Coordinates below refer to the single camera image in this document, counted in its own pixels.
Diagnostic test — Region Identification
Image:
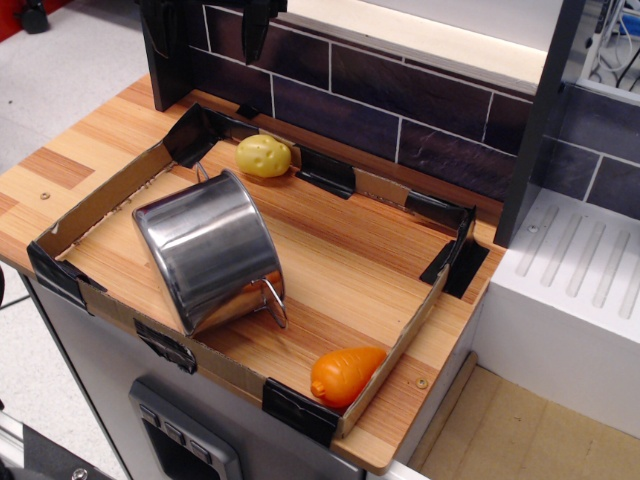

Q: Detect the taped cardboard fence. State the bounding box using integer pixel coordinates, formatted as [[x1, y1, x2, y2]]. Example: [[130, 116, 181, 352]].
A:
[[27, 105, 495, 445]]

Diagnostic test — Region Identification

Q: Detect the shiny metal pot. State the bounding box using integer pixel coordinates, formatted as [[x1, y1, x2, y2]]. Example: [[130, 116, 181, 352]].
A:
[[132, 169, 288, 337]]

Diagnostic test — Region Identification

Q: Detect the grey oven control panel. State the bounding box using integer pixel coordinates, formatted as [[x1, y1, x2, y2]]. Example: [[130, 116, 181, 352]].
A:
[[129, 380, 243, 479]]

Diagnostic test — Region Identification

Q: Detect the orange plastic carrot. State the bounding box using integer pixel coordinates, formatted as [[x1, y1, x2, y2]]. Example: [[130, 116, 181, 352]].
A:
[[310, 346, 387, 408]]

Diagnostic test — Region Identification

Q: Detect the dark grey post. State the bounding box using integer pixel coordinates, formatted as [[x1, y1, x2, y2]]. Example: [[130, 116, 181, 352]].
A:
[[494, 1, 585, 247], [138, 1, 207, 111]]

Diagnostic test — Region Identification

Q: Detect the white toy sink drainboard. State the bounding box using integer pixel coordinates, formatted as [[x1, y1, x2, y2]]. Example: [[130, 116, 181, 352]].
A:
[[473, 190, 639, 436]]

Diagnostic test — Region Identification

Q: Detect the dark grey right post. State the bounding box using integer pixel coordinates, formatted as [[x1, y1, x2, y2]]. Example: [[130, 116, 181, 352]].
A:
[[494, 1, 585, 247]]

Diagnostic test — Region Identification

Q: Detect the black wheel on floor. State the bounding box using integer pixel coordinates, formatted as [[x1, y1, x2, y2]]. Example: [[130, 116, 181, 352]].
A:
[[14, 0, 49, 34]]

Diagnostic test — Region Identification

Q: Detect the yellow plastic potato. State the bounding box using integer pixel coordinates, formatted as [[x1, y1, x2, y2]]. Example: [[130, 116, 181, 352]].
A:
[[235, 134, 292, 178]]

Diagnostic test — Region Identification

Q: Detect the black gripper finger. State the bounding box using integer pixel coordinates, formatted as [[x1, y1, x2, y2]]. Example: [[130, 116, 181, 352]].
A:
[[242, 1, 271, 65], [141, 0, 178, 56]]

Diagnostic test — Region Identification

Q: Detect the dark grey left post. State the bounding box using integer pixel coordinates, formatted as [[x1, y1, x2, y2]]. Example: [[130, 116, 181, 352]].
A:
[[138, 1, 207, 111]]

